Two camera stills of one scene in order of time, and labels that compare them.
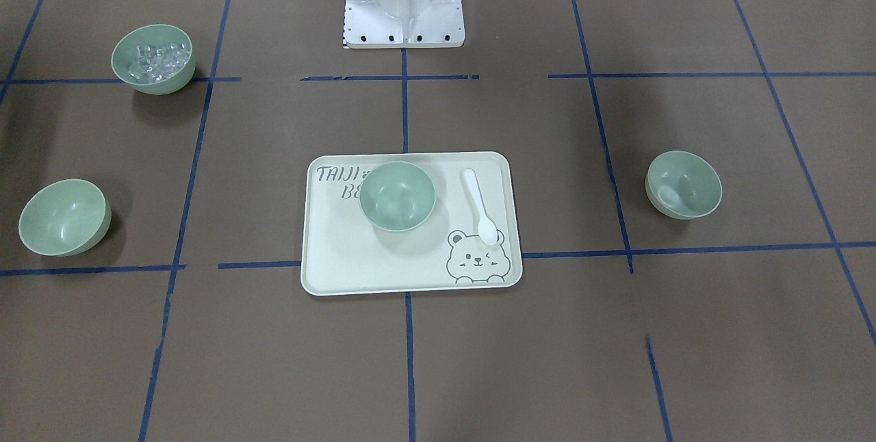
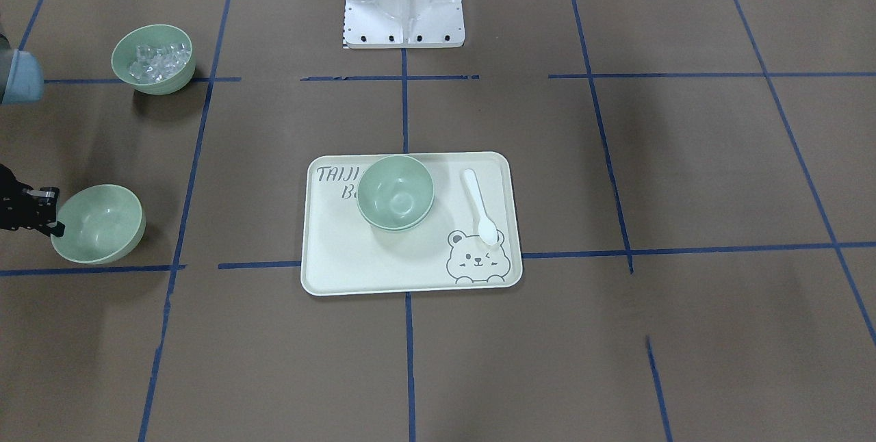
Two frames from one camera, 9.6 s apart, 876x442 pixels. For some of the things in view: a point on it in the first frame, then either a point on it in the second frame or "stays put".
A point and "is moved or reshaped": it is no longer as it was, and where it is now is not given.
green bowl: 66,217 is moved or reshaped
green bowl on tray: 397,196 stays put
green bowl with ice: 154,59 stays put
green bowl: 683,185 → 395,192
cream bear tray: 343,253 stays put
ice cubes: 153,64 stays put
